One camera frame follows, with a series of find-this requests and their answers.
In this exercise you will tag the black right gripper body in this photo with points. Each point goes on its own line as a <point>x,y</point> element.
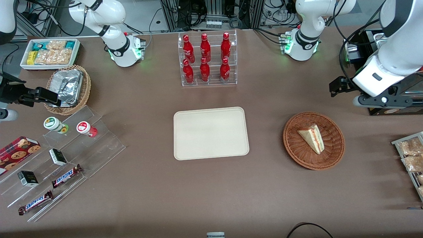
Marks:
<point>11,91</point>

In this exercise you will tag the triangular sandwich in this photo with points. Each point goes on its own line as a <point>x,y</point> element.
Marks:
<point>312,137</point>

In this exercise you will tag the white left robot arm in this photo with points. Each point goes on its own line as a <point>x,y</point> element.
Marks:
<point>396,49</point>

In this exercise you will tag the aluminium foil tray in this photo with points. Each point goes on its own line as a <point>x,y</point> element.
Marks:
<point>67,86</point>

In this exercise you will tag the light wicker basket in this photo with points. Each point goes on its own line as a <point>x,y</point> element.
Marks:
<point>86,89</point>

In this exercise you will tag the grey tray with snack bags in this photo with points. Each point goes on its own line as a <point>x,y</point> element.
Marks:
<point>396,142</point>

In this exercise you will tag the brown wicker basket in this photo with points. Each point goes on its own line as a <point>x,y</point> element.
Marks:
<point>297,148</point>

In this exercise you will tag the beige plastic tray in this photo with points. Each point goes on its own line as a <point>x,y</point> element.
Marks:
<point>211,132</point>

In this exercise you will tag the green lid yogurt cup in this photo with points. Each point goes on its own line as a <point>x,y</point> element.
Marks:
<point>53,123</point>

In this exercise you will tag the white rectangular snack bin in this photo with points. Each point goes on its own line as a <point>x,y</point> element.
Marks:
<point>46,67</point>

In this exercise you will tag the yellow snack packet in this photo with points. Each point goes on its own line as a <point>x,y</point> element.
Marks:
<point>31,58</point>

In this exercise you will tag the clear bag of crackers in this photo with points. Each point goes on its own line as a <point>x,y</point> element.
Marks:
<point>56,45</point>
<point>53,57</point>

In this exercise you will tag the red lid yogurt cup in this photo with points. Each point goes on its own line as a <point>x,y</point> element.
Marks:
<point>84,127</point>

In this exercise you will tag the teal snack packet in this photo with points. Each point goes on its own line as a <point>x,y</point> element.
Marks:
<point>39,45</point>
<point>70,44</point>

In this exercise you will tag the clear bag of biscuits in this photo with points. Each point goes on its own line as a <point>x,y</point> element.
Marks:
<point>420,179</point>
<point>411,146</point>
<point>413,163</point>

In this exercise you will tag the red cookie box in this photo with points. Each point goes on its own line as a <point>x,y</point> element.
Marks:
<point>16,152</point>

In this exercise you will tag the small black carton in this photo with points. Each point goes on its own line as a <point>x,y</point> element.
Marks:
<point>28,178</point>
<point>57,157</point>

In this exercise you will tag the clear acrylic stepped shelf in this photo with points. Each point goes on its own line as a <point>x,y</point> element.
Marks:
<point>99,145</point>

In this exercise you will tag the snickers chocolate bar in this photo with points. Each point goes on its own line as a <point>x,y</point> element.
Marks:
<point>66,176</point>
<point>34,202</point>

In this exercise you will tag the red cola bottle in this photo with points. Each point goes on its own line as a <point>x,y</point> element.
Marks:
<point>205,71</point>
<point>188,72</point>
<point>225,46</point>
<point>224,71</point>
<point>188,49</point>
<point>205,48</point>

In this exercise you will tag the clear acrylic bottle rack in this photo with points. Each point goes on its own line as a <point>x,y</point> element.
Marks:
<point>214,49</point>

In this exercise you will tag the grey device edge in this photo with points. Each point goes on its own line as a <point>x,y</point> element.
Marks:
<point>215,235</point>

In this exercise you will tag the aluminium extrusion frame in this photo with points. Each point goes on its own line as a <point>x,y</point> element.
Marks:
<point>214,6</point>

